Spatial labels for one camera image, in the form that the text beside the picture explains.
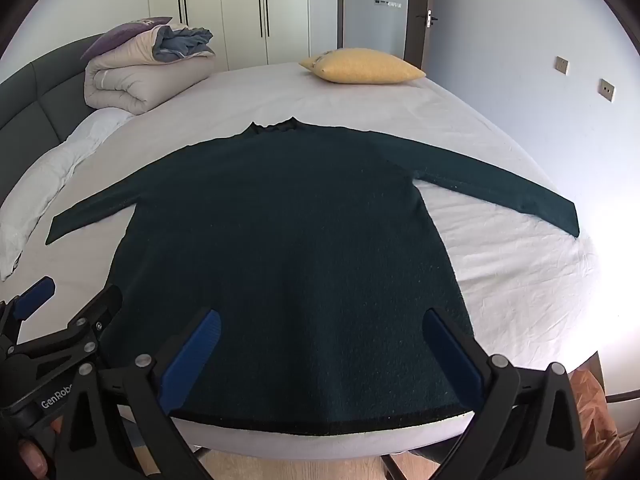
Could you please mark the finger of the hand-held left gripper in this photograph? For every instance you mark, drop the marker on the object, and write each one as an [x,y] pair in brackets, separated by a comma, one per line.
[102,307]
[34,298]

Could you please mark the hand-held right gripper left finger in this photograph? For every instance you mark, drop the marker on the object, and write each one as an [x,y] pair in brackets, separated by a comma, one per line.
[194,355]

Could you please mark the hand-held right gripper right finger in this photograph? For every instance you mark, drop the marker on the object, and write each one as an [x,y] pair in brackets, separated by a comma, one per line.
[450,355]

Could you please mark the dark green sweater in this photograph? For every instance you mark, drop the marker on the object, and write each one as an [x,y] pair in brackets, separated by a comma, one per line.
[280,240]

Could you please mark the person's left hand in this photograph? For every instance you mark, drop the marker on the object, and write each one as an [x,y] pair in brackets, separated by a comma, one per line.
[34,460]

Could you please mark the bed with white sheet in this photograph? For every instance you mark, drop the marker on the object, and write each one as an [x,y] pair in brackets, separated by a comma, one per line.
[500,260]

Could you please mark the white pillow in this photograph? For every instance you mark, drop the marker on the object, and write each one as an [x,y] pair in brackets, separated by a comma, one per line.
[45,185]

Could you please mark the orange plastic bag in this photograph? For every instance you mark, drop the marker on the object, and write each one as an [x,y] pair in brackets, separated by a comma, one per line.
[595,410]

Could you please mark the dark green padded headboard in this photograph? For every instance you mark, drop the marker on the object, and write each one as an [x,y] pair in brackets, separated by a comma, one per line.
[35,90]

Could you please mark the folded beige duvet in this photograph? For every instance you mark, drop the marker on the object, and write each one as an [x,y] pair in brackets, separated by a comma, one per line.
[135,77]

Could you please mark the purple pillow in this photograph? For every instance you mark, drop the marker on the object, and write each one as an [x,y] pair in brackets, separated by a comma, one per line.
[120,35]

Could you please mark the blue-grey cloth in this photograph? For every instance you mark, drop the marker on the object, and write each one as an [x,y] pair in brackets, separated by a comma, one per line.
[182,42]

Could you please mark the yellow pillow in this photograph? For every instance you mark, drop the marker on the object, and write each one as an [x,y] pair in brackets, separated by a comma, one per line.
[360,66]

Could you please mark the cream wardrobe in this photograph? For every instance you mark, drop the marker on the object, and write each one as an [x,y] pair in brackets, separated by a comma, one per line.
[240,10]

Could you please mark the wall switch plate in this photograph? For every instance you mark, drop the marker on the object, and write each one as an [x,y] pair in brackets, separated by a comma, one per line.
[607,90]
[561,65]

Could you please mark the door with dark frame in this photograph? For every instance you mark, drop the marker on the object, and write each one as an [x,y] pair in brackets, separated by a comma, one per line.
[375,25]

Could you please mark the wall control panel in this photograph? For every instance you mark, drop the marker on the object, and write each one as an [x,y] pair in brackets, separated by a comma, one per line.
[388,4]

